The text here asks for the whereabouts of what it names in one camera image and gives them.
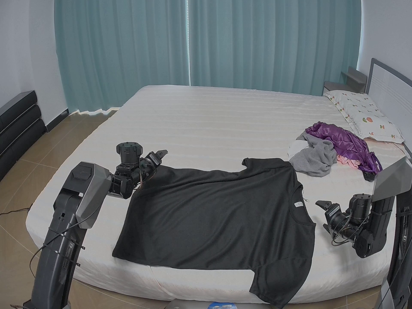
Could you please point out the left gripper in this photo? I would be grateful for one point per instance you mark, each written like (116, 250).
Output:
(150, 164)

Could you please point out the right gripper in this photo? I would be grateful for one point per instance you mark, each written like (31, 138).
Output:
(336, 219)

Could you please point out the black T-shirt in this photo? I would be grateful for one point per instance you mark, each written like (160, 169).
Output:
(209, 217)

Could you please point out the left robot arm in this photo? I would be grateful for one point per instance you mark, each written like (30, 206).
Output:
(80, 188)

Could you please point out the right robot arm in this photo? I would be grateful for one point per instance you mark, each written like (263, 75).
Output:
(376, 224)

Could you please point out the bed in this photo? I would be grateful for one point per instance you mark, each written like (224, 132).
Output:
(209, 124)

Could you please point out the pink garment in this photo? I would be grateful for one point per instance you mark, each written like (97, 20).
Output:
(347, 162)

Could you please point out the dark grey garment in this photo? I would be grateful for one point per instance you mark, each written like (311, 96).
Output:
(369, 175)

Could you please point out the white garment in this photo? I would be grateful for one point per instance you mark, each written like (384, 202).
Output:
(296, 148)

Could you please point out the purple garment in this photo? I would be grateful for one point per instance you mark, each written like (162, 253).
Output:
(344, 140)

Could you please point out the white printed pillow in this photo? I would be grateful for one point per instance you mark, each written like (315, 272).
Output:
(367, 114)

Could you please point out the blue-green curtain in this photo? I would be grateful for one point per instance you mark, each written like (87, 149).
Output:
(122, 43)
(273, 34)

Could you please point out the grey bedside table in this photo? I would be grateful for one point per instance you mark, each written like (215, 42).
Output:
(352, 76)

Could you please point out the black chest of drawers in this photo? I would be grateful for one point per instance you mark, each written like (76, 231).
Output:
(17, 124)

